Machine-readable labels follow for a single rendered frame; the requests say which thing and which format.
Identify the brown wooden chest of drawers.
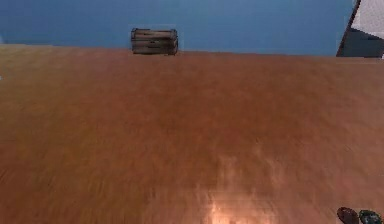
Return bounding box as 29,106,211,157
130,27,179,57

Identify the dark brown round object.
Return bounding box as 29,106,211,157
336,206,360,224

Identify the dark green round object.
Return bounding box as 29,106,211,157
358,209,383,224

